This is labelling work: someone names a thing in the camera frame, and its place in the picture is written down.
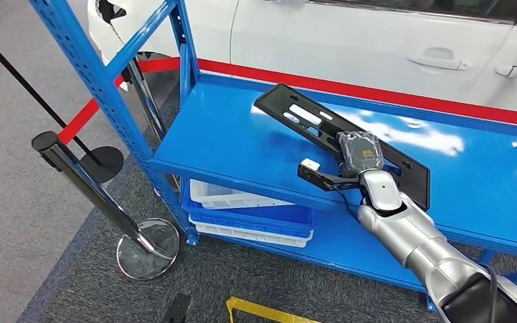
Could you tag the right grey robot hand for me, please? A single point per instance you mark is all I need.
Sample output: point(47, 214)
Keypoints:
point(361, 154)

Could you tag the long black plastic part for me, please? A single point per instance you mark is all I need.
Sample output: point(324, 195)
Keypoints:
point(276, 100)

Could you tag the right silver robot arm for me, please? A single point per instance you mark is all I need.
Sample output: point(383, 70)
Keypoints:
point(419, 240)

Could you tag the blue metal shelf rack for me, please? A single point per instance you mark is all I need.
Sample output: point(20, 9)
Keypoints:
point(223, 142)

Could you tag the white car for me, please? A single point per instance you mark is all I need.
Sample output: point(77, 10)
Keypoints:
point(330, 35)

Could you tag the blue plastic bin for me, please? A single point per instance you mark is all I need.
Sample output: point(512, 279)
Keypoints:
point(249, 220)

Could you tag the flat white plastic bin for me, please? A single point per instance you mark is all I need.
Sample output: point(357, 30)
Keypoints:
point(249, 236)

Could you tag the tilted white plastic bin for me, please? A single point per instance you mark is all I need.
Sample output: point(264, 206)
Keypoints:
point(223, 198)

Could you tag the yellow floor tape square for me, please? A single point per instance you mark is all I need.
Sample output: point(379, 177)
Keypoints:
point(258, 312)

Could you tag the black robot foot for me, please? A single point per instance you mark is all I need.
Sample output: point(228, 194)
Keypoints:
point(176, 310)

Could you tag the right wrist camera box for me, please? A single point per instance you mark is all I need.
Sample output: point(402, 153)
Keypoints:
point(316, 174)

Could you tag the chrome stanchion post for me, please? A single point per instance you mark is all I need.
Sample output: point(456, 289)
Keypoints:
point(145, 98)
point(147, 254)

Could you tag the black stanchion post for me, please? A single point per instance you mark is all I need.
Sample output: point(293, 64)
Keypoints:
point(104, 162)

